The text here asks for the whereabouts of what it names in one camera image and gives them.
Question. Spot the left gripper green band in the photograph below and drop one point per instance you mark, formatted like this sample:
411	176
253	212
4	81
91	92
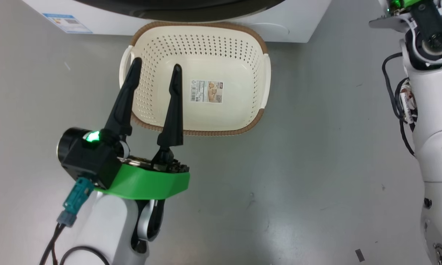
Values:
147	182

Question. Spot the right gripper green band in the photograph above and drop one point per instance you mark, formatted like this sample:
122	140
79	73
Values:
405	3

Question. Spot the dark grey round washer door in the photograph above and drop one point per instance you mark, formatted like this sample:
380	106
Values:
176	7

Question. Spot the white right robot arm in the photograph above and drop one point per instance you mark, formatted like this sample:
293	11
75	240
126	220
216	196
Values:
434	129

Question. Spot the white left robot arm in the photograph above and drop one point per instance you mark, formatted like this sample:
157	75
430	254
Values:
103	228

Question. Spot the paper label in basket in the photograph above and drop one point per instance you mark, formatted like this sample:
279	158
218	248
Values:
206	91

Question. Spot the cream perforated laundry basket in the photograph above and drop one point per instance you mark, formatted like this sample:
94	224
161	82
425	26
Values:
224	55

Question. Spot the white front-load washing machine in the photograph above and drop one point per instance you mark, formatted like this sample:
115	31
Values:
302	18

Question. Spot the blue energy label sticker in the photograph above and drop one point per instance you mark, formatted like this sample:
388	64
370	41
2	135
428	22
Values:
66	23

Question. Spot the round white filter cover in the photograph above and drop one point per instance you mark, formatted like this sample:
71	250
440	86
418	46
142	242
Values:
272	30

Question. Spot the black floor tape marker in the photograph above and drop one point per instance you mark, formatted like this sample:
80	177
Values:
359	255

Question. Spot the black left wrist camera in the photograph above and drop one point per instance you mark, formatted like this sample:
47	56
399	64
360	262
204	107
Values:
88	162

